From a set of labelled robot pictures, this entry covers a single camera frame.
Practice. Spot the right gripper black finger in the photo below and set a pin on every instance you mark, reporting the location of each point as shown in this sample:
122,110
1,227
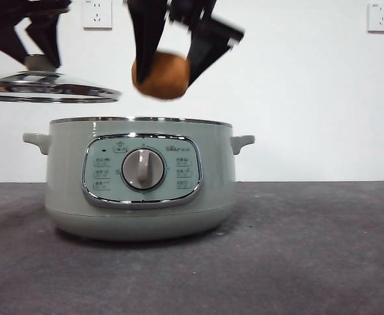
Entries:
206,52
147,36

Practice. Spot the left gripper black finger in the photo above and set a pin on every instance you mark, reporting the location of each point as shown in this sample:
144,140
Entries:
1,33
45,36

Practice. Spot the brown potato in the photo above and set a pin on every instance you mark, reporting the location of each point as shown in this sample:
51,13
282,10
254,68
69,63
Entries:
167,78

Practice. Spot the glass lid with grey knob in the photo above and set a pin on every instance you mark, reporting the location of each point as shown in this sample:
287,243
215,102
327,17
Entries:
47,83

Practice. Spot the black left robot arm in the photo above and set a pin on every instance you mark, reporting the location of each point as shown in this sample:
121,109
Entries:
21,6

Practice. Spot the pale green electric pot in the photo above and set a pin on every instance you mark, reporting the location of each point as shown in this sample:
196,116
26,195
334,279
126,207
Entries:
67,170

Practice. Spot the white wall socket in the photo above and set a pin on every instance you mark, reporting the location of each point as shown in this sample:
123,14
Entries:
381,18
97,14

